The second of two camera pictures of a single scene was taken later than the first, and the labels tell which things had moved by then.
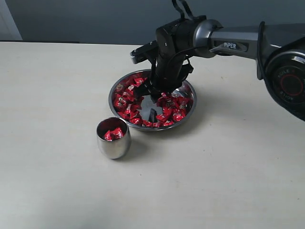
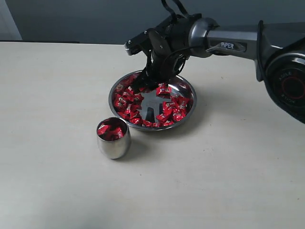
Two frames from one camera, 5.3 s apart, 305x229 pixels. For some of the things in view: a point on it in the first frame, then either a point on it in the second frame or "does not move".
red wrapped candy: [183, 103] does not move
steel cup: [117, 149] does not move
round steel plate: [170, 109] does not move
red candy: [167, 101] → [168, 108]
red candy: [109, 135] → [105, 130]
